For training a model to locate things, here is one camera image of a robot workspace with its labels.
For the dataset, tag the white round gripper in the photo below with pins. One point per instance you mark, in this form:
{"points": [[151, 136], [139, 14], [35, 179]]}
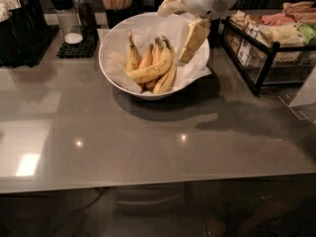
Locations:
{"points": [[201, 0]]}

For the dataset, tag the large front yellow banana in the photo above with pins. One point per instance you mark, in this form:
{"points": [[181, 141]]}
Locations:
{"points": [[164, 59]]}

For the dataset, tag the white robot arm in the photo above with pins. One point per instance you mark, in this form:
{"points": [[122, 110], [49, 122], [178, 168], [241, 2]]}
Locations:
{"points": [[200, 13]]}

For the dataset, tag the orange-yellow banana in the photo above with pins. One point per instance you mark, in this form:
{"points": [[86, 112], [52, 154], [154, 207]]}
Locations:
{"points": [[156, 52], [147, 57]]}

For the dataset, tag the orange-yellow middle banana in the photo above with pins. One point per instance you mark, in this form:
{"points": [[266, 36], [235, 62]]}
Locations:
{"points": [[147, 57]]}

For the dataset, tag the white ceramic bowl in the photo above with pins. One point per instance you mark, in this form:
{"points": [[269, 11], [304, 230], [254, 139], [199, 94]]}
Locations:
{"points": [[154, 95]]}

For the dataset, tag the right yellow banana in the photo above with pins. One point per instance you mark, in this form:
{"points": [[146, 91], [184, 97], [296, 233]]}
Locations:
{"points": [[164, 83]]}

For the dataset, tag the left spotted yellow banana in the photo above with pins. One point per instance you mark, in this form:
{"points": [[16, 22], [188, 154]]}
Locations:
{"points": [[132, 54]]}

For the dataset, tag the cup of wooden stirrers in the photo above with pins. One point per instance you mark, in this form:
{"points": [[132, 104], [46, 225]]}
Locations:
{"points": [[117, 11]]}

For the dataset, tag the dark pepper shaker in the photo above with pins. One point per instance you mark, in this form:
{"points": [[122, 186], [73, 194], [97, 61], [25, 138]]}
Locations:
{"points": [[86, 15]]}

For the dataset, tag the glass sugar dispenser black lid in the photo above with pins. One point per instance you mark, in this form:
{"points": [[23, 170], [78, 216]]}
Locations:
{"points": [[67, 18]]}

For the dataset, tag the large black rubber mat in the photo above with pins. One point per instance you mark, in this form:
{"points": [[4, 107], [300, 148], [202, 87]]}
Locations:
{"points": [[36, 52]]}

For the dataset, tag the black container with packets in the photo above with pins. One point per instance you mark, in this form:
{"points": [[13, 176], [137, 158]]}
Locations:
{"points": [[22, 28]]}

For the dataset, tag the black wire condiment rack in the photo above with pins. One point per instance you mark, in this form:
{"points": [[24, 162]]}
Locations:
{"points": [[266, 66]]}

